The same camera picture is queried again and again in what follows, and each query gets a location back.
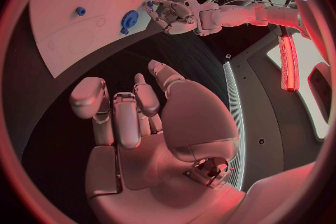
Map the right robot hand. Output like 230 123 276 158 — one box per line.
68 59 248 224

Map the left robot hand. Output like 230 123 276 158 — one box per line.
143 0 198 35

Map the white task board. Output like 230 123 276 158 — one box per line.
28 0 203 79

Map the blue gear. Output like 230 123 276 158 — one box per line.
120 10 139 29

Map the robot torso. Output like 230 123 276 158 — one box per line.
222 0 334 192

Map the glowing light bar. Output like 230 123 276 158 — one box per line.
278 36 301 92

